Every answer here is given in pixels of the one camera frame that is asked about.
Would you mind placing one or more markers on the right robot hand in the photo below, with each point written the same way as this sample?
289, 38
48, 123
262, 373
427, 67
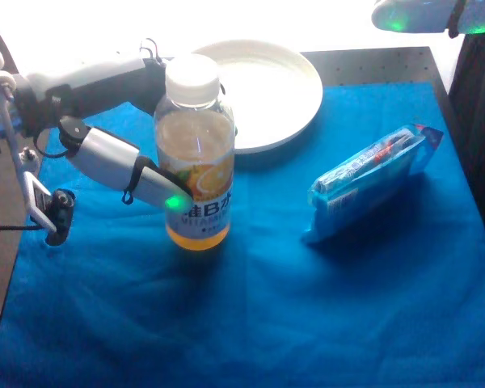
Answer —
420, 16

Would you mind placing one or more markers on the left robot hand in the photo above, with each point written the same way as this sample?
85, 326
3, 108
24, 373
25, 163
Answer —
105, 157

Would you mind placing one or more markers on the clear plastic bottle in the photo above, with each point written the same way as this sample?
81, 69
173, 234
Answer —
194, 141

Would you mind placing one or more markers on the blue and orange plastic bag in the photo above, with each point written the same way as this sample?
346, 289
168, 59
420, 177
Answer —
363, 178

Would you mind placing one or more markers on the white round plate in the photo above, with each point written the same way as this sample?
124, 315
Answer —
266, 93

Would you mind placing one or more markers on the blue cloth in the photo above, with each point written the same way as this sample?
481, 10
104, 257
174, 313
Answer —
242, 315

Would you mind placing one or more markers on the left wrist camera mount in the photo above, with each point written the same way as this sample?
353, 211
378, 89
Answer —
38, 198

